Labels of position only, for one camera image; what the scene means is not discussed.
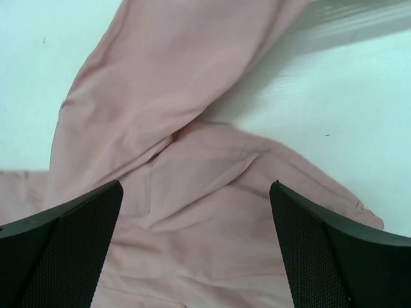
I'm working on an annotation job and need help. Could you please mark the pink trousers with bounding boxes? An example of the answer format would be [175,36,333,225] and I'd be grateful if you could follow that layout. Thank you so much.
[1,1,384,307]

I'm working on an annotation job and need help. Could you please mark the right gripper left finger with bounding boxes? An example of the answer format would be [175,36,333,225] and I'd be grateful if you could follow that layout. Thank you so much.
[1,180,123,308]

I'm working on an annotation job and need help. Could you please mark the aluminium rail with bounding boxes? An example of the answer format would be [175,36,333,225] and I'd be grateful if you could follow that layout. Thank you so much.
[289,1,410,55]

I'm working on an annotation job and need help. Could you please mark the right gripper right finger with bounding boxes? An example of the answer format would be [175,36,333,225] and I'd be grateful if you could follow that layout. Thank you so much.
[270,181,410,308]

